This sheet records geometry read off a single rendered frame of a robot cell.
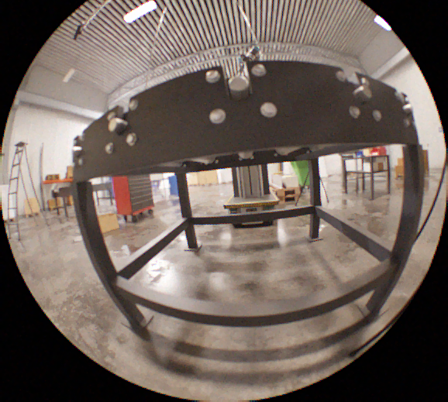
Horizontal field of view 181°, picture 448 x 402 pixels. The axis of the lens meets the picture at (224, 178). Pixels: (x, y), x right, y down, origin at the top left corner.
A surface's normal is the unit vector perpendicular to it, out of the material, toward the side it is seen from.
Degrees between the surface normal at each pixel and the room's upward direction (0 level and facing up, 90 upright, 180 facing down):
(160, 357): 0
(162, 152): 90
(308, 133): 90
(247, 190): 90
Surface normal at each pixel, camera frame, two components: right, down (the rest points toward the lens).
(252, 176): -0.22, 0.06
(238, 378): -0.11, -0.99
